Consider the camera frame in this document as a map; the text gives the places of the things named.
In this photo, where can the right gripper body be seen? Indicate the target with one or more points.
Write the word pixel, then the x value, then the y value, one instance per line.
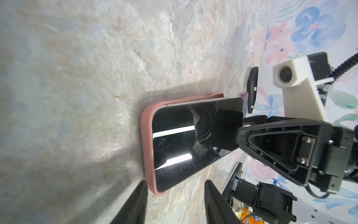
pixel 329 156

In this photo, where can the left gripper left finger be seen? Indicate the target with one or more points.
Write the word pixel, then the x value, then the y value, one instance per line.
pixel 134 210

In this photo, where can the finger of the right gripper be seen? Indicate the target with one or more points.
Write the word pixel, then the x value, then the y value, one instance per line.
pixel 261 121
pixel 276 146

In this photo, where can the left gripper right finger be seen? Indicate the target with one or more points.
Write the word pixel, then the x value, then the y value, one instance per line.
pixel 217 209

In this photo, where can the black phone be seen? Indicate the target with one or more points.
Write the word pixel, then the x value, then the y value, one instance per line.
pixel 245 97
pixel 189 136

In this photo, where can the pink phone case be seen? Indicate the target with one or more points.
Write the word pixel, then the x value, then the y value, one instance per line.
pixel 147 135

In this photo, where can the black phone case right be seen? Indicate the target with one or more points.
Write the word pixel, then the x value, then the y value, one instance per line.
pixel 252 88

